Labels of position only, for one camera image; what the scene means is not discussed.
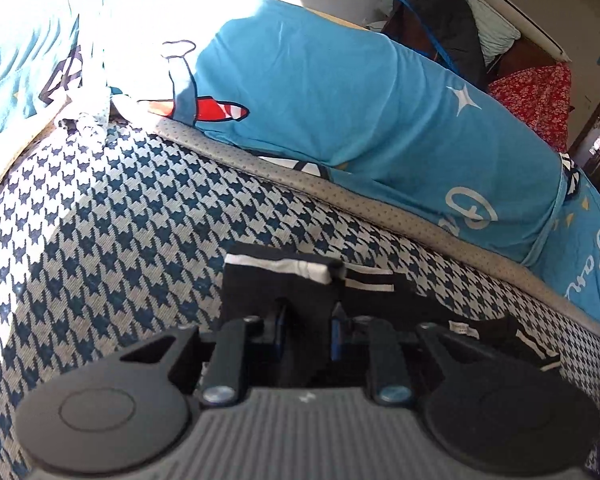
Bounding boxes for red floral cloth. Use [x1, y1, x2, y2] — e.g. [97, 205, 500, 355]
[489, 64, 574, 154]

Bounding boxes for light green pillow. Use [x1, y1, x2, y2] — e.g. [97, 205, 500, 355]
[459, 0, 524, 57]

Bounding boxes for black garment with white stripes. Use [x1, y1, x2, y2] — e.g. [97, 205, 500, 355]
[222, 242, 563, 391]

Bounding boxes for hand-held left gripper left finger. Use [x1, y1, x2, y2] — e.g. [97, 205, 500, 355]
[120, 297, 291, 407]

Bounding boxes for brown wooden headboard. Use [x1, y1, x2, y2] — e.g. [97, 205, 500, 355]
[497, 37, 548, 82]

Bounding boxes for blue printed quilt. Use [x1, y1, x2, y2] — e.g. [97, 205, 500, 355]
[0, 0, 600, 333]

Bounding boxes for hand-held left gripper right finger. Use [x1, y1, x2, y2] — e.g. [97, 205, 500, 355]
[330, 302, 482, 407]

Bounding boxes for houndstooth bed mat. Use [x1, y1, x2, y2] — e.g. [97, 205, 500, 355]
[0, 115, 600, 480]

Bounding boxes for black jacket with blue trim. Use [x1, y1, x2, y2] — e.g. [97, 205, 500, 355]
[382, 0, 489, 87]

